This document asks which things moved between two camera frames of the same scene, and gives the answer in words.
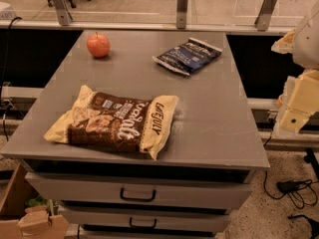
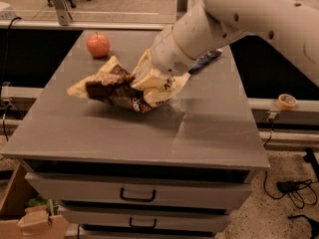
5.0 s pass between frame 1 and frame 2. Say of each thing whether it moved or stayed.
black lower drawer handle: stayed
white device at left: stayed
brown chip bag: moved
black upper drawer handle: stayed
